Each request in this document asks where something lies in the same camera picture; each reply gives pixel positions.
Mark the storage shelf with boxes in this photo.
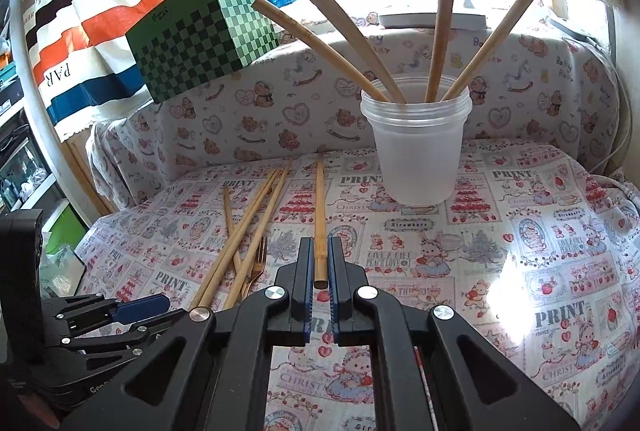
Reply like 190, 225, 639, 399
0, 11, 66, 222

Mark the white cable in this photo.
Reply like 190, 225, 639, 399
590, 41, 632, 182

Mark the translucent plastic cup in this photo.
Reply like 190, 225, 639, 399
360, 72, 473, 207

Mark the single wooden chopstick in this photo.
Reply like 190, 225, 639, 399
440, 0, 548, 102
424, 0, 458, 104
275, 0, 408, 105
313, 150, 330, 290
250, 0, 392, 103

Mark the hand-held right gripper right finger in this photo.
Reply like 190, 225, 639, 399
327, 236, 583, 431

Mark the green carton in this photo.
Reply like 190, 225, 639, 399
42, 200, 88, 284

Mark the strawberry print tablecloth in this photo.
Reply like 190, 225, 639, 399
75, 138, 640, 431

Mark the green checkered box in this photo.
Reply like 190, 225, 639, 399
125, 0, 280, 106

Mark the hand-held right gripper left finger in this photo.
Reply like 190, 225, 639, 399
70, 237, 317, 431

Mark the white frame pole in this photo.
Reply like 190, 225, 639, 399
9, 0, 101, 217

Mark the copper metal fork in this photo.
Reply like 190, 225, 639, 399
235, 235, 269, 307

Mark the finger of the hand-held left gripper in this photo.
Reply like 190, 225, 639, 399
42, 293, 172, 329
60, 311, 193, 359

